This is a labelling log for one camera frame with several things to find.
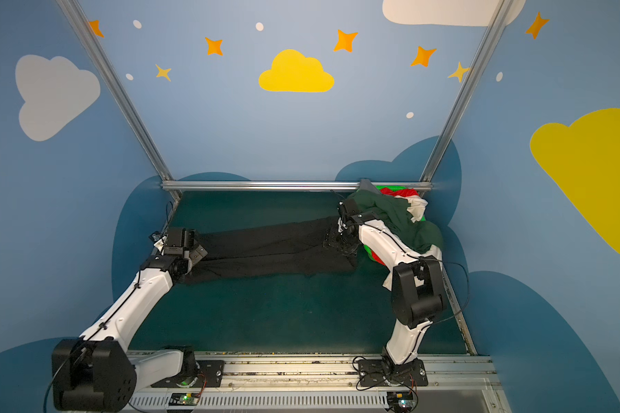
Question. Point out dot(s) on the green circuit board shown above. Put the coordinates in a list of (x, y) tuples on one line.
[(184, 399), (400, 402)]

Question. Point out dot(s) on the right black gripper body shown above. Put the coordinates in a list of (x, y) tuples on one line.
[(338, 240)]

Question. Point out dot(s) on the right side floor rail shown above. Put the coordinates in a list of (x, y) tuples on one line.
[(455, 335)]

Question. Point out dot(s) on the right green circuit board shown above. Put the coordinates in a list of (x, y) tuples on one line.
[(400, 402)]

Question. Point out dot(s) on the black t shirt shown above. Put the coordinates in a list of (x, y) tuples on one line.
[(300, 248)]

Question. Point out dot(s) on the dark green t shirt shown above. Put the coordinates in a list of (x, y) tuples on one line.
[(420, 236)]

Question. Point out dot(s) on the left side floor rail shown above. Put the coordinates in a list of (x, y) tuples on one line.
[(170, 210)]

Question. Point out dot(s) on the rear horizontal aluminium rail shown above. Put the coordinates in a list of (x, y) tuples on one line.
[(285, 186)]

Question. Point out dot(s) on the left rear aluminium post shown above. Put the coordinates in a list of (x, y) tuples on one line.
[(74, 14)]

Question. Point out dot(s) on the grey t shirt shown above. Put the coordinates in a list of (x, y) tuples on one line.
[(366, 185)]

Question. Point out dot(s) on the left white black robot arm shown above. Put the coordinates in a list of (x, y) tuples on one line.
[(93, 372)]

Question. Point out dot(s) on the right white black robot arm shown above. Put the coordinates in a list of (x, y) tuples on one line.
[(416, 284)]

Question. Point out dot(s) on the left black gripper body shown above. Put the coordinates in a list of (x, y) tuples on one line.
[(194, 253)]

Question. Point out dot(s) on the left green circuit board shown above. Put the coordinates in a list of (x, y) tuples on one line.
[(184, 399)]

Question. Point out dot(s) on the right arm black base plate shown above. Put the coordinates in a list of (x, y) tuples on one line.
[(376, 373)]

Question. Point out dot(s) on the white t shirt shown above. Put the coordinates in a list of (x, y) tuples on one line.
[(417, 216)]

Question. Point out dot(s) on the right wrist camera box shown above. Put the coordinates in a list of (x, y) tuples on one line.
[(348, 208)]

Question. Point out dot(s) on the floor rail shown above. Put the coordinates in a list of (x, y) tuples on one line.
[(170, 210), (455, 335)]

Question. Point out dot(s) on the front aluminium rail bed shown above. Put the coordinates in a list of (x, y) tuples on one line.
[(327, 382)]

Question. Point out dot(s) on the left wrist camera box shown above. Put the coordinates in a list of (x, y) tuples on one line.
[(175, 237)]

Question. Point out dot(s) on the right rear aluminium post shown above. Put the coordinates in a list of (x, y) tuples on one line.
[(483, 55)]

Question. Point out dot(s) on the aluminium post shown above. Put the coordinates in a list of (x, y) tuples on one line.
[(74, 14), (483, 55)]

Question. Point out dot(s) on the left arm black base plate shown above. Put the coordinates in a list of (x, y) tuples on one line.
[(204, 374)]

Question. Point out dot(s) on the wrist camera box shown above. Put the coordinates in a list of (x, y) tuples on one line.
[(175, 237), (348, 208)]

